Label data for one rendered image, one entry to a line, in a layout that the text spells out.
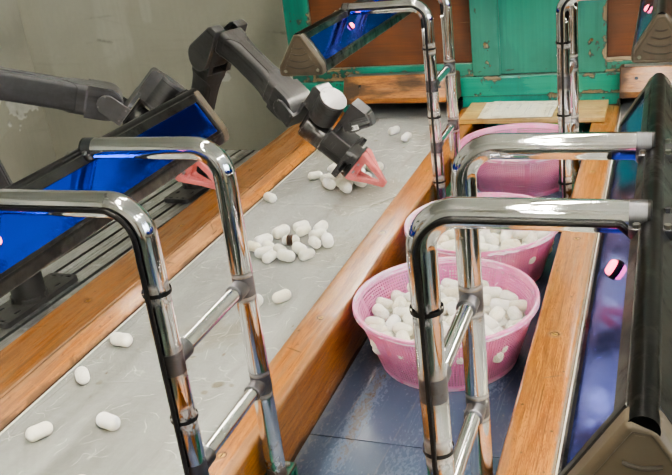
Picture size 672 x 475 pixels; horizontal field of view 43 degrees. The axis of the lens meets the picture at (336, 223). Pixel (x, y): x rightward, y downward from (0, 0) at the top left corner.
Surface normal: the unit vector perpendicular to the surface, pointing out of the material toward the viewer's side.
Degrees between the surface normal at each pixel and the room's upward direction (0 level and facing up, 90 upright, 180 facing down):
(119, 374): 0
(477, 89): 90
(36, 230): 58
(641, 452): 89
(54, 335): 0
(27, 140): 90
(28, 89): 87
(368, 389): 0
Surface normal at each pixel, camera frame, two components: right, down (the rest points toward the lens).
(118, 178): 0.73, -0.47
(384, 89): -0.36, 0.00
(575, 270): -0.11, -0.92
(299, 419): 0.93, 0.03
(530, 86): -0.33, 0.39
